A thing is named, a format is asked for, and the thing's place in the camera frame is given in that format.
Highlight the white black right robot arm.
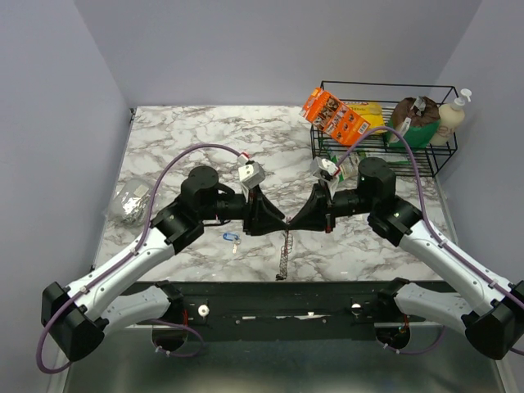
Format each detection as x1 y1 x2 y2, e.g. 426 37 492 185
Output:
289 157 523 360

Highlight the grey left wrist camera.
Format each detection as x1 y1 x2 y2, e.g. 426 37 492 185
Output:
238 162 265 189

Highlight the orange snack box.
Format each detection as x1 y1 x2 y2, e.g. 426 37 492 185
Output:
300 87 371 147

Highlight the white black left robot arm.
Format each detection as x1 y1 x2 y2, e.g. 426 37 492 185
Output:
41 160 286 362

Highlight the white pump lotion bottle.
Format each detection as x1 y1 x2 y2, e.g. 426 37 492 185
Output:
429 88 472 146

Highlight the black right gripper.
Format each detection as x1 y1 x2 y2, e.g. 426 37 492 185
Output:
287 178 376 233

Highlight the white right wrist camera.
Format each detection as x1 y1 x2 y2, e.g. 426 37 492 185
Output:
309 156 341 197

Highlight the green white snack packet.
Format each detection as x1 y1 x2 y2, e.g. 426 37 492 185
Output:
339 151 410 183

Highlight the clear bag of foil items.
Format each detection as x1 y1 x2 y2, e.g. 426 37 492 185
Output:
107 178 154 228

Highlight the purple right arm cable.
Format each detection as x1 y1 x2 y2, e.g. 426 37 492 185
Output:
335 125 524 356

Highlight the blue tag small key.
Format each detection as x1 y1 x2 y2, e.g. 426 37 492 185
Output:
223 232 242 254

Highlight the black wire basket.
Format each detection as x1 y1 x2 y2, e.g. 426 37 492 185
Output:
309 80 459 178

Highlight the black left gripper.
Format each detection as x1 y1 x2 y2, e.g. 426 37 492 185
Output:
200 183 288 237

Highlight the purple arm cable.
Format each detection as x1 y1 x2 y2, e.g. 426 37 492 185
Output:
36 143 251 374
335 125 524 356

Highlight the green brown coffee bag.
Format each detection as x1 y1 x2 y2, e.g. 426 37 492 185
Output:
386 96 440 148

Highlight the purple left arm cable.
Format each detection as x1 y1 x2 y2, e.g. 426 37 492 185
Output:
36 143 251 374

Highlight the black metal base rail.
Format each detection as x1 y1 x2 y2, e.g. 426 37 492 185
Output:
122 280 435 341

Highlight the yellow chips bag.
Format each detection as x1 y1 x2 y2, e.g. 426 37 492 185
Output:
346 102 386 128

